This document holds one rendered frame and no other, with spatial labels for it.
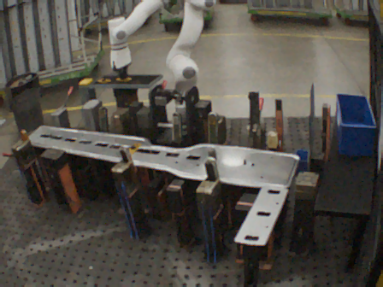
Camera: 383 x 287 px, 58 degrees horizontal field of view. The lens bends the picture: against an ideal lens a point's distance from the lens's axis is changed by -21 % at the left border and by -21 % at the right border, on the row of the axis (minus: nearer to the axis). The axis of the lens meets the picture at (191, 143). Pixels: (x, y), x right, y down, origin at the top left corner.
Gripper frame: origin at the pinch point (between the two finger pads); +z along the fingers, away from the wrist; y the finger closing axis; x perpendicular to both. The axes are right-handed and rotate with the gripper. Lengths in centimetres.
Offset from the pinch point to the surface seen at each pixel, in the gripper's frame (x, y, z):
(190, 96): 45.4, 4.7, 2.7
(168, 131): 30.9, 5.0, 22.0
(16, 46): -422, -121, 34
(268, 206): 98, 33, 19
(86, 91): -20.8, 10.4, 7.4
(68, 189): 8, 53, 33
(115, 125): 13.6, 20.3, 15.1
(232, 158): 71, 14, 19
